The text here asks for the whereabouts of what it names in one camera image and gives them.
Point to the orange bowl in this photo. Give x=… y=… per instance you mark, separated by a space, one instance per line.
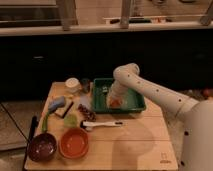
x=74 y=143

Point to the white cup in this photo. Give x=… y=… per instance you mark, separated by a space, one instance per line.
x=72 y=85

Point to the black tool at table edge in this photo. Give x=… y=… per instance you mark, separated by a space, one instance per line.
x=33 y=126

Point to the green handled utensil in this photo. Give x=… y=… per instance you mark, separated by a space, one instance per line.
x=45 y=122

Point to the white handled brush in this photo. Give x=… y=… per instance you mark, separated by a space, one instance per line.
x=87 y=124

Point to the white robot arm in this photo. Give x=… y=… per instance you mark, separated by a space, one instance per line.
x=197 y=116

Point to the green plastic tray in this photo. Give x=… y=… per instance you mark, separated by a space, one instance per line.
x=133 y=101

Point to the wooden shelf ledge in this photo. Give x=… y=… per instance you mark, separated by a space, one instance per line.
x=84 y=29

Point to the dark purple bowl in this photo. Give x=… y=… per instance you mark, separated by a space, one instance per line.
x=42 y=147

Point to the light green small cup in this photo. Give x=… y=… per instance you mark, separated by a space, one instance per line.
x=70 y=121

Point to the red orange apple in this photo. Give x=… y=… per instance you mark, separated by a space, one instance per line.
x=115 y=103

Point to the bunch of dark grapes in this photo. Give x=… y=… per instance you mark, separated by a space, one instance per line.
x=88 y=114

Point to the black marker stick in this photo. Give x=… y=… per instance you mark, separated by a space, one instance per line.
x=67 y=110

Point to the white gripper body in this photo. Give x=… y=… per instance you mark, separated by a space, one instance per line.
x=116 y=92

